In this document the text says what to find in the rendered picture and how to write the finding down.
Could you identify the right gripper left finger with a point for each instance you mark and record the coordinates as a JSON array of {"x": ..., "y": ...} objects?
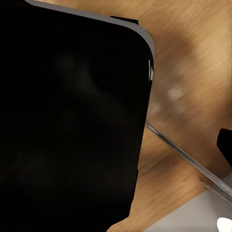
[{"x": 11, "y": 145}]

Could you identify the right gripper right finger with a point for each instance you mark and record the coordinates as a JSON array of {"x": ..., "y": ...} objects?
[{"x": 224, "y": 143}]

